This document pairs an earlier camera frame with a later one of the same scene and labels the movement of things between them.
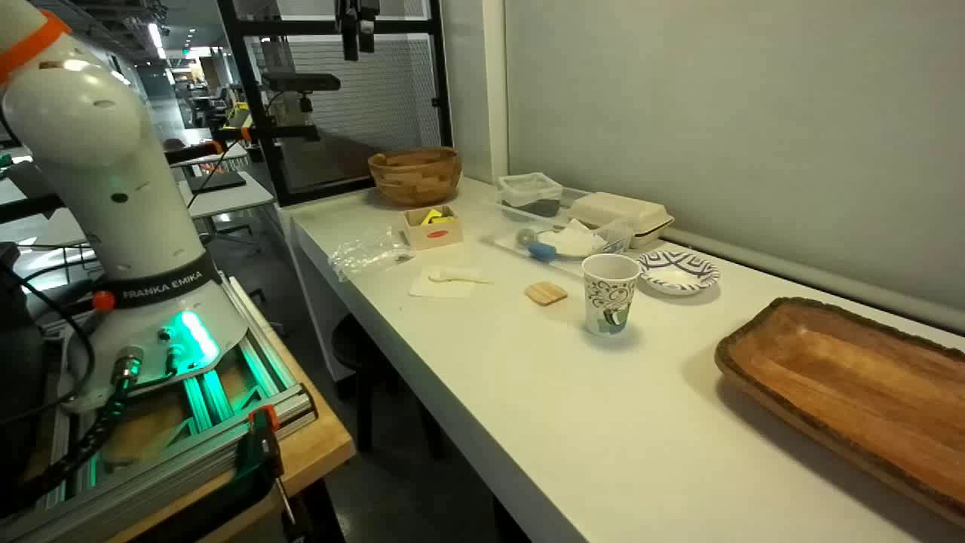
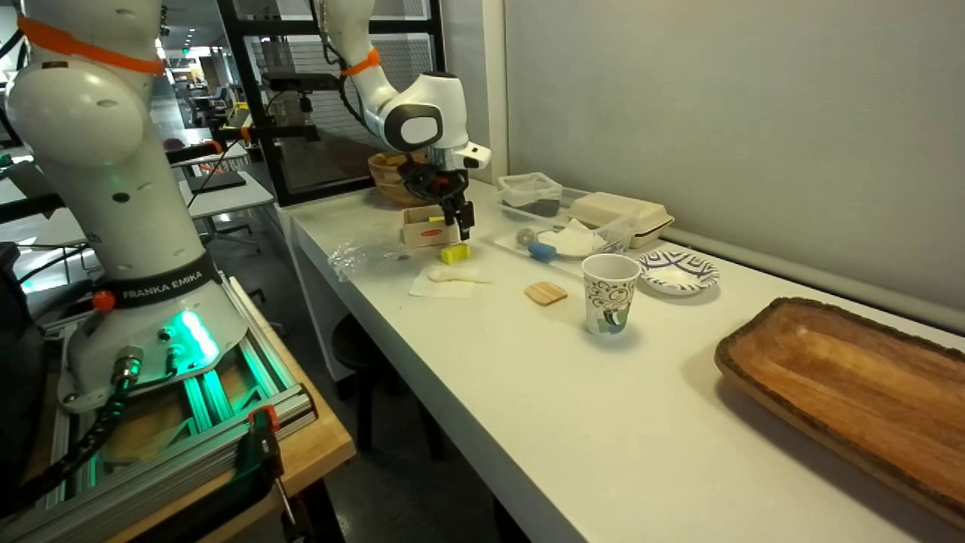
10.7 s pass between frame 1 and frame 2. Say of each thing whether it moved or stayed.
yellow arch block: moved
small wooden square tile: stayed
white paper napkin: stayed
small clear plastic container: stayed
